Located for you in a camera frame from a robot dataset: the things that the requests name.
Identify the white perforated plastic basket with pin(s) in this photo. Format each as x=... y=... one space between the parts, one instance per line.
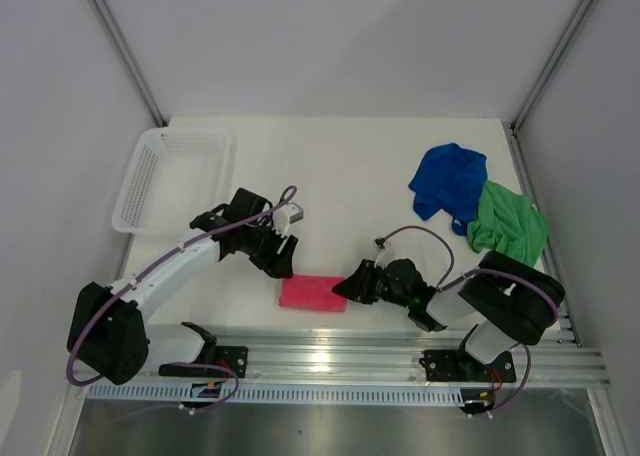
x=175 y=174

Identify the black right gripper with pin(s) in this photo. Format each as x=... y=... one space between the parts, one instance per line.
x=357 y=285

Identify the aluminium right frame post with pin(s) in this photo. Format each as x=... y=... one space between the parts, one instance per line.
x=559 y=52

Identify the blue towel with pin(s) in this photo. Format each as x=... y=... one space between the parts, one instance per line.
x=449 y=178

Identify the red towel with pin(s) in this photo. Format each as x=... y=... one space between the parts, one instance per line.
x=312 y=293

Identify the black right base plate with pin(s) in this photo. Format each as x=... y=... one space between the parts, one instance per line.
x=458 y=366

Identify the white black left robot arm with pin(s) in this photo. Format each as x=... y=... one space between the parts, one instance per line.
x=132 y=346

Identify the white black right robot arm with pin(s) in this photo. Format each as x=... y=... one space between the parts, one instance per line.
x=517 y=302

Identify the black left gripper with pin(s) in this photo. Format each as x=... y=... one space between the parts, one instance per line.
x=282 y=268

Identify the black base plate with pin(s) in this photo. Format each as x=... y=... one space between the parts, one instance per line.
x=458 y=366
x=212 y=363

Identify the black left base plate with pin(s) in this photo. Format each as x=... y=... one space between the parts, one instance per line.
x=212 y=363

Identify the green towel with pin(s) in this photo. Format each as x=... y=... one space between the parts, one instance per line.
x=509 y=224

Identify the aluminium left side rail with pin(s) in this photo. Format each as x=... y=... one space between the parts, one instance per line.
x=109 y=320

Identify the aluminium left frame post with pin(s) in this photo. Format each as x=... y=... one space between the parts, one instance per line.
x=117 y=40

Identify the aluminium frame post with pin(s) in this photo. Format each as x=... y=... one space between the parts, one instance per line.
x=117 y=40
x=559 y=52

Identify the white slotted cable duct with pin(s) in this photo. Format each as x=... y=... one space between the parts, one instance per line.
x=187 y=392

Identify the aluminium front rail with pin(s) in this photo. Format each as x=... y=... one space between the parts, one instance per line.
x=367 y=357

